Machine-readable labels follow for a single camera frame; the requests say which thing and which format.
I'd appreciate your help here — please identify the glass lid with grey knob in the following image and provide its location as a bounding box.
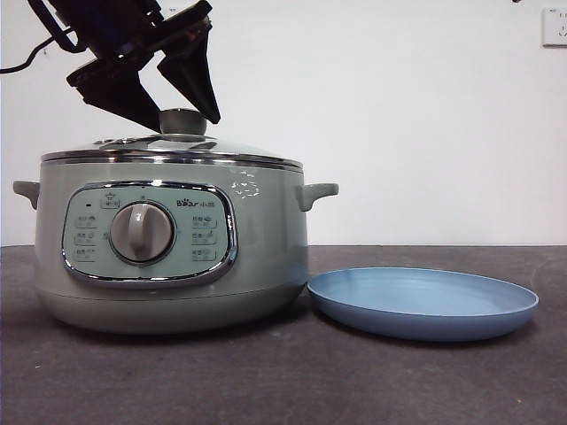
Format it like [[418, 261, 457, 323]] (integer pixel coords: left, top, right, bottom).
[[42, 108, 303, 166]]

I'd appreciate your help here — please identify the pale green electric steamer pot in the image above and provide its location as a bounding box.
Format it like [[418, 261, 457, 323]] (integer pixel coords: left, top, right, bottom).
[[12, 154, 340, 336]]

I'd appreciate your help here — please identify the light blue round plate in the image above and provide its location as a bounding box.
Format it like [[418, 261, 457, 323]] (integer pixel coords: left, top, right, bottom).
[[307, 267, 540, 336]]

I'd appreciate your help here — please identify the black cable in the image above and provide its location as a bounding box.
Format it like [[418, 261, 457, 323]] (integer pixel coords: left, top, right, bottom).
[[0, 35, 67, 75]]

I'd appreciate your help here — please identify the white wall socket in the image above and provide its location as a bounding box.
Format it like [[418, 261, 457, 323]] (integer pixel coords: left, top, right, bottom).
[[541, 6, 567, 48]]

